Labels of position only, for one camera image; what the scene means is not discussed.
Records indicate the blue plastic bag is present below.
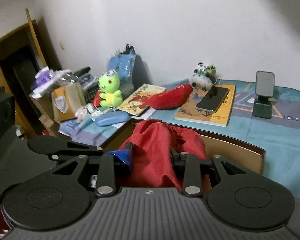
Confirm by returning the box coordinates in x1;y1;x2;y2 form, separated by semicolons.
107;43;136;89

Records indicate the dark wooden cabinet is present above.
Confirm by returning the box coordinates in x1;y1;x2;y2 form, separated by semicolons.
0;9;59;138

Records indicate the red cloth bag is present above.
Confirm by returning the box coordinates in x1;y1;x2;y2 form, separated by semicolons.
119;119;207;191

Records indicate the illustrated children book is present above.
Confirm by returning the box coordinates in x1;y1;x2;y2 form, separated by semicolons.
117;84;166;116

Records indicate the brown cardboard box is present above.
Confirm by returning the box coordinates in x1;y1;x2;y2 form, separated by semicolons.
101;119;266;174

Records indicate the panda plush toy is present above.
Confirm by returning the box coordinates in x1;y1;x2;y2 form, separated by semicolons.
189;62;218;91

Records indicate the paper bag with emblem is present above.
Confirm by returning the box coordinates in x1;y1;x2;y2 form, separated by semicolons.
51;83;86;122

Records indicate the red chili plush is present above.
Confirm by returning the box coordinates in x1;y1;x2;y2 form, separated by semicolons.
148;84;193;110

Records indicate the green phone stand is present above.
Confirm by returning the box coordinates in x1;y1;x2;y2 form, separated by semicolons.
253;70;275;119

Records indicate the blue grey patterned bedsheet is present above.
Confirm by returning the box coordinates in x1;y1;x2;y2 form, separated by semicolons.
58;78;300;201

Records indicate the yellow book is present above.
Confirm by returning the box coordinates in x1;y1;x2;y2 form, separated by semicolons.
174;85;236;127

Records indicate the green frog plush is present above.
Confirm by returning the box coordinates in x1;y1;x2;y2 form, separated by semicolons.
98;70;123;107

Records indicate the black smartphone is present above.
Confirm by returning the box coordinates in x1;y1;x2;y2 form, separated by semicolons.
196;86;229;113

